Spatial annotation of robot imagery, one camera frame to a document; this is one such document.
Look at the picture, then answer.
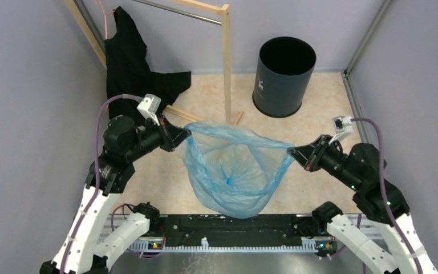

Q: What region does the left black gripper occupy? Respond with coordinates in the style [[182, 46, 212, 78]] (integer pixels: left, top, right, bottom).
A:
[[125, 112, 192, 162]]

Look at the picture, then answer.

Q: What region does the pink clothes hanger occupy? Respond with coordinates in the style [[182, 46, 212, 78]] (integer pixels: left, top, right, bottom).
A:
[[94, 0, 116, 40]]

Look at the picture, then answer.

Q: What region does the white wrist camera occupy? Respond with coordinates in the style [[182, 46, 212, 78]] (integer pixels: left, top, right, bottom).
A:
[[329, 116, 354, 144], [137, 94, 161, 126]]

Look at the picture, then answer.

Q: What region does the blue plastic trash bag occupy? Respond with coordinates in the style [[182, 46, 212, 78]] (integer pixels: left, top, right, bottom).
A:
[[182, 121, 294, 219]]

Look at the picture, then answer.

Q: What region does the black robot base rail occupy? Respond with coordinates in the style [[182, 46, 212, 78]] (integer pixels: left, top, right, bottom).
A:
[[130, 214, 339, 255]]

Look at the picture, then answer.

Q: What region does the black t-shirt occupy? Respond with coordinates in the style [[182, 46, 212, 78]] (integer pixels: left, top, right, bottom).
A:
[[104, 6, 191, 114]]

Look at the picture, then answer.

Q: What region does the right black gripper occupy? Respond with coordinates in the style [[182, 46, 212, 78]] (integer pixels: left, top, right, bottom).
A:
[[286, 133, 360, 190]]

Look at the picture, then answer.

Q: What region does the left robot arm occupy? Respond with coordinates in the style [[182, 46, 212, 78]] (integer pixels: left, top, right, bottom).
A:
[[39, 115, 192, 273]]

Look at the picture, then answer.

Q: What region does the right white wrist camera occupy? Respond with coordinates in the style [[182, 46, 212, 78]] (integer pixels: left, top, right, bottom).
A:
[[329, 116, 354, 144]]

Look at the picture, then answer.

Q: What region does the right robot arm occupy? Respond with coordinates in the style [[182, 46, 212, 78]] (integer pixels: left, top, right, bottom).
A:
[[287, 135, 438, 273]]

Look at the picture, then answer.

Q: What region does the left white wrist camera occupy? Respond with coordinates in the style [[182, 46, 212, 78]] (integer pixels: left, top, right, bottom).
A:
[[137, 94, 161, 126]]

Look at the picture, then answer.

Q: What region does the wooden clothes rack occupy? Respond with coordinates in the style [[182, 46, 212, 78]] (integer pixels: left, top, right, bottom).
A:
[[64, 0, 244, 126]]

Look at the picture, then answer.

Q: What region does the dark grey trash bin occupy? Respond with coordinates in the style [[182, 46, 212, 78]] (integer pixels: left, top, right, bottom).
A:
[[252, 37, 317, 118]]

